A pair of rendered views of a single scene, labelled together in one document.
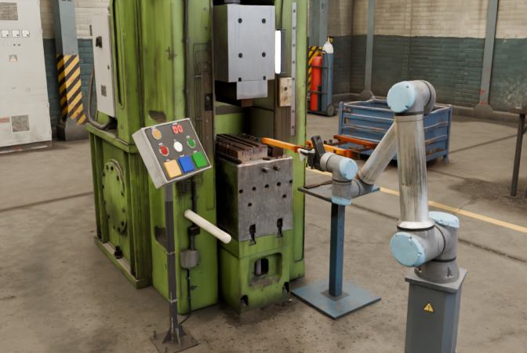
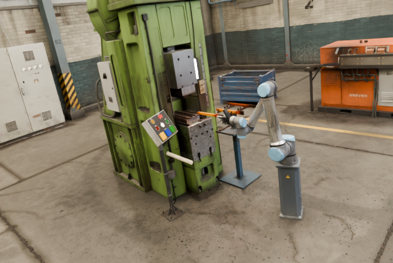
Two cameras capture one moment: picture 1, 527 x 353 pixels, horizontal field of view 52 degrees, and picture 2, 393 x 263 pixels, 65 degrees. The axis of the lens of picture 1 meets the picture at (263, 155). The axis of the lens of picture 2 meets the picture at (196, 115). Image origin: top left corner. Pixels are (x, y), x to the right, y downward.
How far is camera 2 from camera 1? 0.73 m
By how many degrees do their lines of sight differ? 6
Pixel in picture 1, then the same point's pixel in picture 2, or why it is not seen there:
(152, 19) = (133, 62)
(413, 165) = (273, 118)
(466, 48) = (275, 33)
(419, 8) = (247, 14)
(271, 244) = (208, 159)
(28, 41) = (42, 70)
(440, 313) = (293, 178)
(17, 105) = (43, 106)
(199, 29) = (159, 66)
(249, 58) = (185, 75)
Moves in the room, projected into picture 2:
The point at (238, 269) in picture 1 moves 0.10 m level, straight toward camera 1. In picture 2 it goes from (195, 174) to (196, 178)
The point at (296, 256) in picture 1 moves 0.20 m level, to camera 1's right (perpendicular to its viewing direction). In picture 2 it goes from (218, 162) to (232, 159)
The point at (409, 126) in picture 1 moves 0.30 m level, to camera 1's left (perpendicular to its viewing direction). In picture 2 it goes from (269, 102) to (236, 108)
